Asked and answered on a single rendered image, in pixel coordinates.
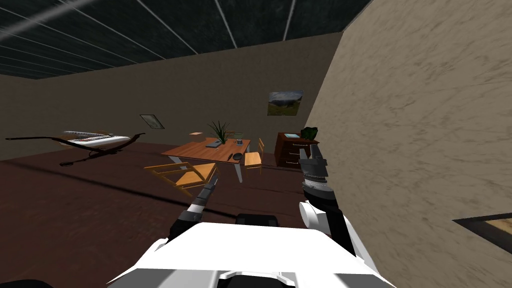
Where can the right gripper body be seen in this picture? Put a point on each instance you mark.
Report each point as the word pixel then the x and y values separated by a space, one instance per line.
pixel 314 166

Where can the small tan box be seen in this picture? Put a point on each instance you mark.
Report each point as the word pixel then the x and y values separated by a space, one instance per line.
pixel 195 136

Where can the brown wooden table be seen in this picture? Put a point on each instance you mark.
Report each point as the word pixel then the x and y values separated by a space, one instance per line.
pixel 200 151

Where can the dark brown dresser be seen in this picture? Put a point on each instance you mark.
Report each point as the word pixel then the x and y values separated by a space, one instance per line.
pixel 288 151

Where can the landscape wall picture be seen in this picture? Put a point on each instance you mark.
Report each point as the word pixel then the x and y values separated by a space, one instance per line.
pixel 284 103

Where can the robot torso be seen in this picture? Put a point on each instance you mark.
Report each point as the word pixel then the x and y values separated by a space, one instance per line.
pixel 248 252

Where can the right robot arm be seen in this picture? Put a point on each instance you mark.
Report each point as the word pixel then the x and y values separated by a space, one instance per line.
pixel 332 216

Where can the small grey wall picture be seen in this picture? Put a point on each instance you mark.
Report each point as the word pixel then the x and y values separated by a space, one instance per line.
pixel 152 121

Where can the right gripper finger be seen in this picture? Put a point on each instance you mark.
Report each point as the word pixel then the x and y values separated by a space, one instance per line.
pixel 303 154
pixel 316 152

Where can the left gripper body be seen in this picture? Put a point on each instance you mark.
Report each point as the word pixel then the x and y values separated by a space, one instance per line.
pixel 208 188

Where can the tipped light wooden chair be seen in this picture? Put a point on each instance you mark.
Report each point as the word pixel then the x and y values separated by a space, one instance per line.
pixel 192 172

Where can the upright light wooden chair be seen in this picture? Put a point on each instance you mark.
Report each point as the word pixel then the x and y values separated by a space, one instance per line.
pixel 252 158

